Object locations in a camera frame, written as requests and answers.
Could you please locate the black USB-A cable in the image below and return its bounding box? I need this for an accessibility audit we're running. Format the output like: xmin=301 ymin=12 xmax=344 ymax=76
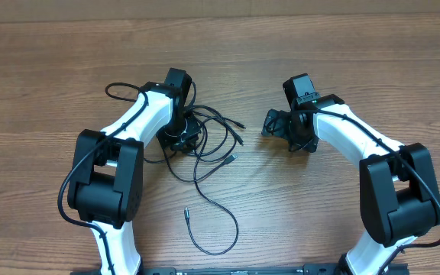
xmin=143 ymin=105 xmax=244 ymax=183

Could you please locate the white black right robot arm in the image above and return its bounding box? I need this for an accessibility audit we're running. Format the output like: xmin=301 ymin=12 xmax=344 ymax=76
xmin=261 ymin=73 xmax=440 ymax=275

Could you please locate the black USB-C cable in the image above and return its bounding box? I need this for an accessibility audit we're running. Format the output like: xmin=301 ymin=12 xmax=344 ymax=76
xmin=183 ymin=110 xmax=247 ymax=256

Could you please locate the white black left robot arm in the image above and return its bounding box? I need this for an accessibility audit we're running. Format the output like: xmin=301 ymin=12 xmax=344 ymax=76
xmin=57 ymin=68 xmax=200 ymax=274

